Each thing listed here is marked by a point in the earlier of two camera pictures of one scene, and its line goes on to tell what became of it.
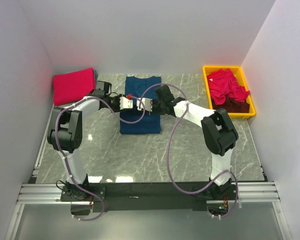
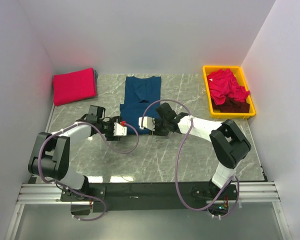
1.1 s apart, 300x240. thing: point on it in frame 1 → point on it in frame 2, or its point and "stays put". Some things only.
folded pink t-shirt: (73, 86) stays put
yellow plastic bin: (237, 73) stays put
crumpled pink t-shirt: (222, 83) stays put
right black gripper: (154, 101) → (156, 132)
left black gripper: (117, 109) → (110, 137)
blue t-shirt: (151, 123) stays put
